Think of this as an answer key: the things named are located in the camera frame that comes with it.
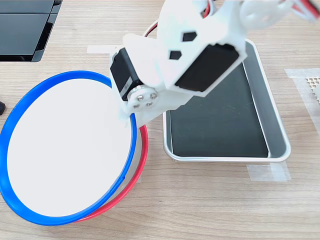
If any clear tape strip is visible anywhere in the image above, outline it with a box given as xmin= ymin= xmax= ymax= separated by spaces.
xmin=246 ymin=160 xmax=292 ymax=183

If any black mat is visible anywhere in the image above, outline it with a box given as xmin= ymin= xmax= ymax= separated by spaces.
xmin=169 ymin=61 xmax=270 ymax=159

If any black glossy device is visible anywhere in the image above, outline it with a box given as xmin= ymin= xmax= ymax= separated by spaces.
xmin=0 ymin=0 xmax=64 ymax=63

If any steel tray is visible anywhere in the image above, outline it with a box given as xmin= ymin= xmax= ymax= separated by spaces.
xmin=162 ymin=38 xmax=292 ymax=164

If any red and black cable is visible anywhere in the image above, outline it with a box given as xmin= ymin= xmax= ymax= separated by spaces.
xmin=287 ymin=0 xmax=320 ymax=23
xmin=143 ymin=0 xmax=219 ymax=39

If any red rimmed white plate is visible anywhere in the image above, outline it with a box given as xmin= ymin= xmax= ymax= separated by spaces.
xmin=74 ymin=123 xmax=149 ymax=224

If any pale perforated base plate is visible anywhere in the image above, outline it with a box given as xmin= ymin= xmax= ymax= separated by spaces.
xmin=304 ymin=76 xmax=320 ymax=106

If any blue rimmed white plate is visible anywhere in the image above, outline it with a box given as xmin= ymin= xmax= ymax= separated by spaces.
xmin=0 ymin=70 xmax=138 ymax=227

